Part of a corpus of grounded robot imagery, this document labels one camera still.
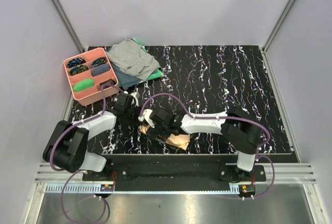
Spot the white slotted cable duct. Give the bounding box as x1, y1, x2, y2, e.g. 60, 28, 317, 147
46, 183, 255, 194

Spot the pink compartment tray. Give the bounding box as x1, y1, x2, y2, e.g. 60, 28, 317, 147
63, 47, 119, 106

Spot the aluminium frame rail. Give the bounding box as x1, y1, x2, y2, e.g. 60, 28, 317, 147
34, 162, 316, 184

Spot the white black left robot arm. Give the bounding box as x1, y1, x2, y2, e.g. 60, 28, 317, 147
43, 92, 141, 180

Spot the right aluminium frame post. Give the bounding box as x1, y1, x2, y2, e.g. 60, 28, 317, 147
261, 0, 297, 52

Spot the grey item in tray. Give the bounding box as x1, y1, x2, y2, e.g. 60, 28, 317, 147
91, 64, 110, 77

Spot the black marbled table mat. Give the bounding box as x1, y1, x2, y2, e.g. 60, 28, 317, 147
65, 45, 292, 155

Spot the dark brown item in tray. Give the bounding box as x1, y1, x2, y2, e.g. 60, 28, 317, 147
100, 79, 116, 89

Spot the green folded cloth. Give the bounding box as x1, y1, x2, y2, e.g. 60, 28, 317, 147
132, 38, 163, 81

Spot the aluminium frame post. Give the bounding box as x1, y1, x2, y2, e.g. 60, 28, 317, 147
50, 0, 85, 53
261, 0, 297, 52

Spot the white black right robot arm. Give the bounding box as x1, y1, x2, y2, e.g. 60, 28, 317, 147
143, 107, 264, 181

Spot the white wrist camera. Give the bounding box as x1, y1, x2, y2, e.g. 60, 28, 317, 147
138, 109, 155, 128
130, 92, 140, 106

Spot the blue grey folded cloth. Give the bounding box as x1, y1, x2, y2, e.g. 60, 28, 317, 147
112, 64, 144, 90

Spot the peach satin napkin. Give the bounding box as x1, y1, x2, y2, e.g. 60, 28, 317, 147
140, 124, 190, 150

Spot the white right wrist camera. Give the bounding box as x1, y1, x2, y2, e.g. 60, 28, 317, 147
138, 109, 155, 128

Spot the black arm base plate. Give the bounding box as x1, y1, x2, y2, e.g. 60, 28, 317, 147
82, 154, 267, 189

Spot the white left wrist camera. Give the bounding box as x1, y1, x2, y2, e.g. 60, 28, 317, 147
130, 92, 140, 106

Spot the green item in tray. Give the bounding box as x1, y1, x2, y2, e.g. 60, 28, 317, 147
73, 78, 95, 92

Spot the left aluminium frame post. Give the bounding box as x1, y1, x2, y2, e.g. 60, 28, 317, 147
50, 0, 85, 53

